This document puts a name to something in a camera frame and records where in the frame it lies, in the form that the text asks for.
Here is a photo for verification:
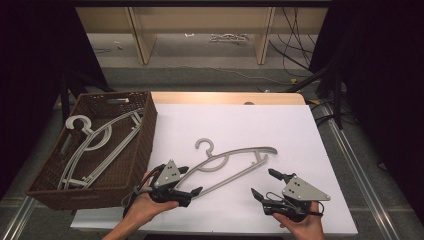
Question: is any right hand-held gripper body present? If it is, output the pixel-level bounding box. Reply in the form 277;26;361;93
262;172;332;223

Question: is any right hand-held gripper cable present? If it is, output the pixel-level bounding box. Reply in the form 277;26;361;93
265;190;326;218

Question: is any thin white floor cable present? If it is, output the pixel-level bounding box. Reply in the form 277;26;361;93
179;65;292;85

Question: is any white chain on floor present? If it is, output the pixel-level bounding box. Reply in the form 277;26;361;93
209;32;250;44

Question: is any beige wooden shelf unit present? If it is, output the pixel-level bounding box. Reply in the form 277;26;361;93
75;6;329;66

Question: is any metal floor rail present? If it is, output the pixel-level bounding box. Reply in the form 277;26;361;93
319;102;402;240
0;195;37;240

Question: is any white table mat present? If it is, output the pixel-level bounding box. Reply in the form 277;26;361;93
70;103;359;237

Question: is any brown wicker basket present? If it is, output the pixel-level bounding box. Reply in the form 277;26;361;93
25;90;159;211

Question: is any person's right hand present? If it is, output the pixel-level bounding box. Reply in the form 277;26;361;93
273;201;326;240

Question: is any hand-held gripper cable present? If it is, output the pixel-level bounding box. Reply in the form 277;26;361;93
120;164;166;218
265;190;326;218

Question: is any left hand-held gripper cable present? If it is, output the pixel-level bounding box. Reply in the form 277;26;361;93
120;164;166;218

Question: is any person's left hand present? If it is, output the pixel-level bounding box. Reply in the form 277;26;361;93
124;171;180;230

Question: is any black metal stand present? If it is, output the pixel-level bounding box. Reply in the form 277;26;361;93
59;70;116;125
283;63;345;130

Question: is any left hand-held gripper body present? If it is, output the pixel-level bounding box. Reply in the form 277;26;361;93
148;159;194;208

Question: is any bundle of black floor cables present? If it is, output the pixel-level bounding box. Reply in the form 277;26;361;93
268;6;318;78

